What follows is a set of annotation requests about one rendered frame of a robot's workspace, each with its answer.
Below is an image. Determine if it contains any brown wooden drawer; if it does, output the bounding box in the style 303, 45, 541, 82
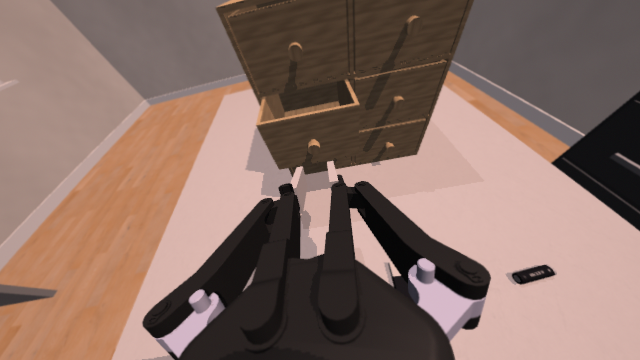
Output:
353, 0, 468, 73
256, 79, 360, 170
354, 60, 446, 128
291, 157, 351, 173
355, 118, 426, 164
227, 0, 349, 94

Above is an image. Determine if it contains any black and white eraser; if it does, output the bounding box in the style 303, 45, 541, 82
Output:
388, 262, 414, 301

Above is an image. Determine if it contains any small wooden chest of drawers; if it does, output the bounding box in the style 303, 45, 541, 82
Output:
216, 0, 474, 169

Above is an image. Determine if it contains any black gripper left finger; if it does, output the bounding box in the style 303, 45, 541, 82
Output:
142, 166, 307, 360

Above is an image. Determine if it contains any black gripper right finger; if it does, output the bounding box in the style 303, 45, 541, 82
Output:
318, 161, 491, 341

